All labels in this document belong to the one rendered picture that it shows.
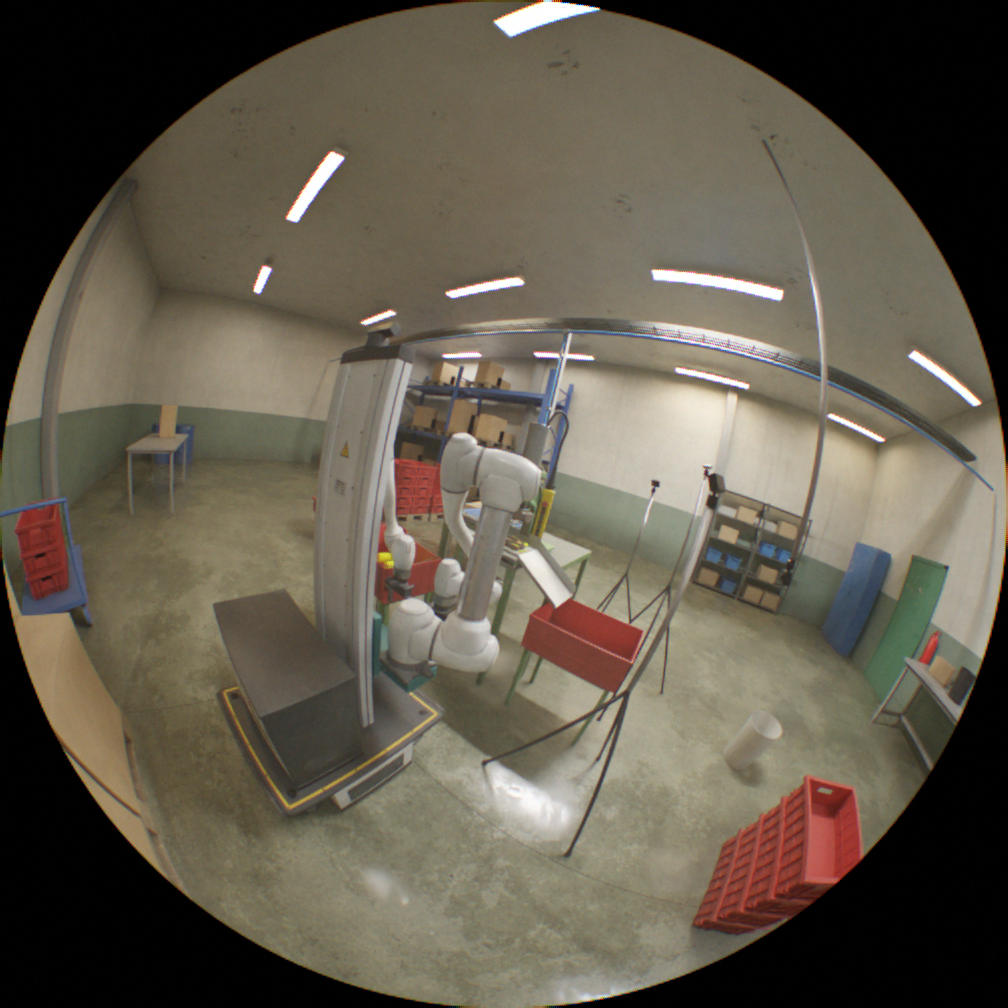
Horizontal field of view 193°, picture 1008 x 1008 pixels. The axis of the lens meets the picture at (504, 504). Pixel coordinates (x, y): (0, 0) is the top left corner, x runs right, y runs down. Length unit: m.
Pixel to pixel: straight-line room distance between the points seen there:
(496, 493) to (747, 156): 2.99
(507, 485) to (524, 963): 1.89
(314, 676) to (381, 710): 0.63
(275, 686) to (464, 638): 0.61
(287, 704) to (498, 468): 0.91
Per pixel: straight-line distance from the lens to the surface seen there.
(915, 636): 5.85
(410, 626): 1.01
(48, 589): 3.06
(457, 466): 0.92
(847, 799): 2.07
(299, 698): 0.93
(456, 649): 1.00
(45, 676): 1.52
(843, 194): 3.26
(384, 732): 1.47
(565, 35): 2.69
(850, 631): 6.75
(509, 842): 1.67
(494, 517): 0.90
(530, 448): 1.69
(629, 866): 1.85
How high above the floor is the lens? 1.57
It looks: 11 degrees down
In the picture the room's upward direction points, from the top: 14 degrees clockwise
